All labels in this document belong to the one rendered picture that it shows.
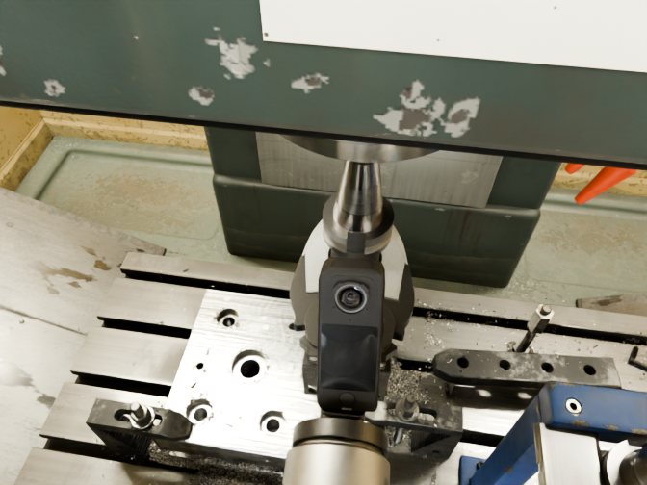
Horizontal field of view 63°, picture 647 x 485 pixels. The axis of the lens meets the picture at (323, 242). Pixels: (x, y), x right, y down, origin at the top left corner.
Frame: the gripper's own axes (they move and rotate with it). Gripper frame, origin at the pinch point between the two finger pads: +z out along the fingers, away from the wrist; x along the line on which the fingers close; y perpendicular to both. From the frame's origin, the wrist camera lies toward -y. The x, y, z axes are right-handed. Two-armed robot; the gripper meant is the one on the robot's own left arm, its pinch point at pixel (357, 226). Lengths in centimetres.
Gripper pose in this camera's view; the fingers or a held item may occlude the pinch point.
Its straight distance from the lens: 49.2
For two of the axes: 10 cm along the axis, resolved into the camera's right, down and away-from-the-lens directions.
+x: 9.9, 0.8, -0.6
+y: 0.0, 6.2, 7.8
